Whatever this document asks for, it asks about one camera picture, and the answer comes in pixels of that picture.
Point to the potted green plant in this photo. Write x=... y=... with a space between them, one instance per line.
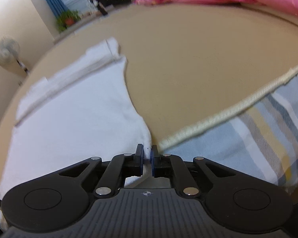
x=68 y=19

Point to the white garment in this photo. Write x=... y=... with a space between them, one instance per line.
x=77 y=119

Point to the beige bed mat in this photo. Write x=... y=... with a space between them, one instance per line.
x=201 y=74

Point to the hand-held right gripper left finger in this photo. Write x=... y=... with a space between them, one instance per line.
x=139 y=158

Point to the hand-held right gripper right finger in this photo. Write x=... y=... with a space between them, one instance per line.
x=154 y=161

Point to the plaid bed sheet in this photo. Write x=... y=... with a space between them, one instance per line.
x=263 y=141

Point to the white standing fan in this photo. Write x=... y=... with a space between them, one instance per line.
x=6 y=52

